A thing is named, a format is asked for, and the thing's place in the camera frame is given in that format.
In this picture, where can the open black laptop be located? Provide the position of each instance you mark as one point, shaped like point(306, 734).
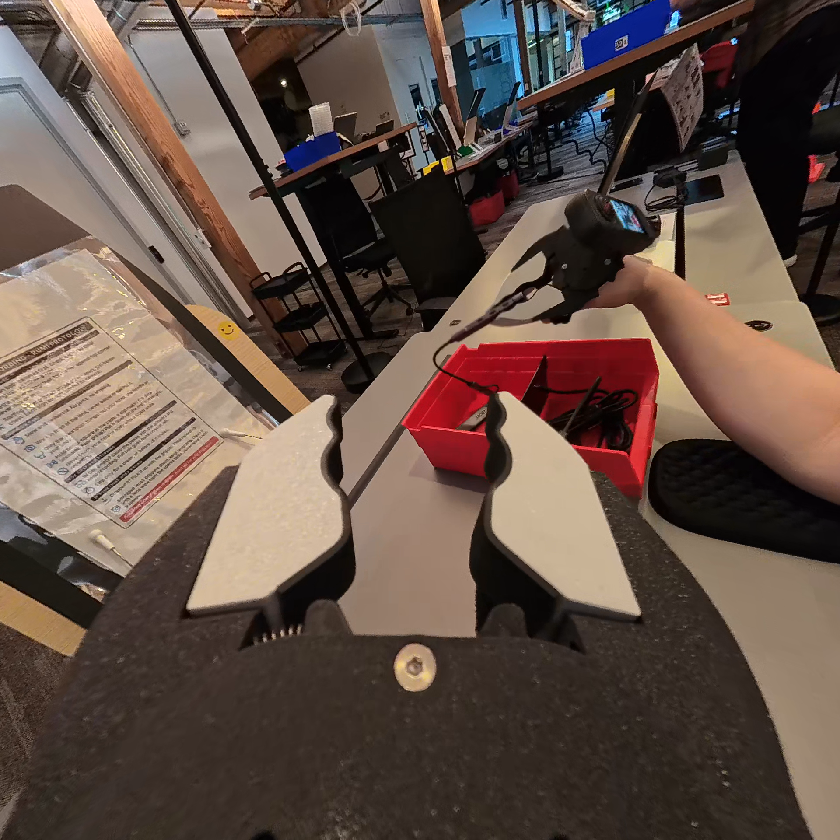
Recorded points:
point(623, 144)

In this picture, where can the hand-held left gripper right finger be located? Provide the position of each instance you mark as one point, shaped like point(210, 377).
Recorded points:
point(558, 525)

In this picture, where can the wooden support post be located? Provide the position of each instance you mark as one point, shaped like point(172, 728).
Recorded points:
point(144, 118)
point(439, 52)

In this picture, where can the black bin divider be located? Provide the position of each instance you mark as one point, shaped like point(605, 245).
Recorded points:
point(537, 387)

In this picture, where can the small blue storage bin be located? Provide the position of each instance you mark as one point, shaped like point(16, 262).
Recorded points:
point(312, 154)

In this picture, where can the large blue storage bin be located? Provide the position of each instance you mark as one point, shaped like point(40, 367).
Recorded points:
point(623, 39)

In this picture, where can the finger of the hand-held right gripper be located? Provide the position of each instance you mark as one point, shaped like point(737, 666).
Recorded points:
point(556, 312)
point(544, 253)

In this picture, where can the printed instruction sheet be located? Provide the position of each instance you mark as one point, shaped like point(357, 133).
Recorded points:
point(98, 420)

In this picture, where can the yellow smiley sticker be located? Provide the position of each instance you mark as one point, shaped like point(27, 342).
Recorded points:
point(228, 330)

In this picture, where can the black flat tablet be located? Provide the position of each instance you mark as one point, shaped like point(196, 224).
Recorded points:
point(703, 187)

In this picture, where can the printed paper chart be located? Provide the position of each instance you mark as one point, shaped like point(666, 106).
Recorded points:
point(686, 98)

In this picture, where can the person's right hand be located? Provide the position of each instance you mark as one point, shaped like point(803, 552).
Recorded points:
point(630, 285)

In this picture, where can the black office chair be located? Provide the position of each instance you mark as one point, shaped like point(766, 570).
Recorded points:
point(354, 229)

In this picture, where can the person's right forearm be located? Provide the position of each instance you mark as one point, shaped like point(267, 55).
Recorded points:
point(735, 380)

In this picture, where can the small red sticker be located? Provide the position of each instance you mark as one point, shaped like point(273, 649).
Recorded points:
point(717, 299)

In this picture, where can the black utility cart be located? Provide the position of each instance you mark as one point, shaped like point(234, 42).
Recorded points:
point(308, 321)

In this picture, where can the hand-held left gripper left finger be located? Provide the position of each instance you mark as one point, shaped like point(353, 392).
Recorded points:
point(275, 518)

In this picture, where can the red plastic bin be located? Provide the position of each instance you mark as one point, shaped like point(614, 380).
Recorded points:
point(453, 449)

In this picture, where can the black padded mat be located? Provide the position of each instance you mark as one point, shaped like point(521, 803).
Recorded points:
point(722, 499)

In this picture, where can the black pole stand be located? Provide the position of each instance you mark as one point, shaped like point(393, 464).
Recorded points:
point(262, 170)

